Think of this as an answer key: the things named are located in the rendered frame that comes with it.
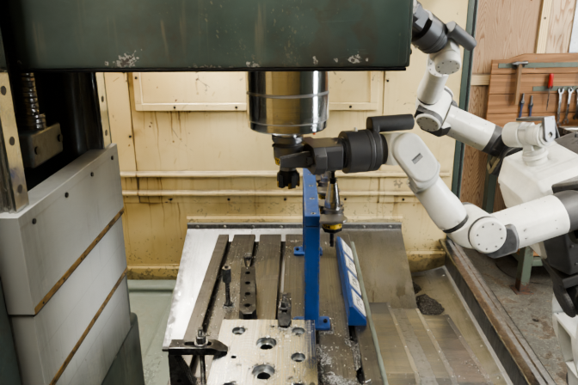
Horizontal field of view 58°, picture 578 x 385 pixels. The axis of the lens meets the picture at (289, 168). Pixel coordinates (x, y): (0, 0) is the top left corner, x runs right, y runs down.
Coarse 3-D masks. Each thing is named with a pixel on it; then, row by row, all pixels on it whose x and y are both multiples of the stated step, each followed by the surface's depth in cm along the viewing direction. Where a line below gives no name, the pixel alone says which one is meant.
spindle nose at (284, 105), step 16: (256, 80) 93; (272, 80) 91; (288, 80) 91; (304, 80) 91; (320, 80) 93; (256, 96) 94; (272, 96) 92; (288, 96) 92; (304, 96) 92; (320, 96) 94; (256, 112) 95; (272, 112) 93; (288, 112) 92; (304, 112) 93; (320, 112) 95; (256, 128) 96; (272, 128) 94; (288, 128) 93; (304, 128) 94; (320, 128) 96
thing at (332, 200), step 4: (328, 184) 135; (332, 184) 134; (336, 184) 135; (328, 188) 135; (332, 188) 135; (336, 188) 135; (328, 192) 135; (332, 192) 135; (336, 192) 135; (328, 196) 136; (332, 196) 135; (336, 196) 135; (328, 200) 136; (332, 200) 135; (336, 200) 135; (340, 200) 137; (324, 204) 137; (328, 204) 136; (332, 204) 135; (336, 204) 136; (340, 204) 137; (328, 208) 136; (332, 208) 135; (336, 208) 136
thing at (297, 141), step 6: (276, 138) 100; (282, 138) 99; (288, 138) 99; (294, 138) 99; (300, 138) 100; (276, 144) 101; (282, 144) 100; (288, 144) 100; (294, 144) 100; (300, 144) 101; (282, 150) 100; (288, 150) 99; (294, 150) 100
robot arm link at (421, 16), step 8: (416, 0) 122; (416, 8) 120; (416, 16) 121; (424, 16) 125; (432, 16) 127; (416, 24) 124; (424, 24) 125; (432, 24) 126; (440, 24) 128; (416, 32) 127; (424, 32) 127; (432, 32) 127; (440, 32) 128; (416, 40) 128; (424, 40) 128; (432, 40) 128; (416, 48) 131; (424, 48) 131
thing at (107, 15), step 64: (64, 0) 83; (128, 0) 83; (192, 0) 83; (256, 0) 82; (320, 0) 82; (384, 0) 82; (64, 64) 86; (128, 64) 86; (192, 64) 86; (256, 64) 86; (320, 64) 86; (384, 64) 85
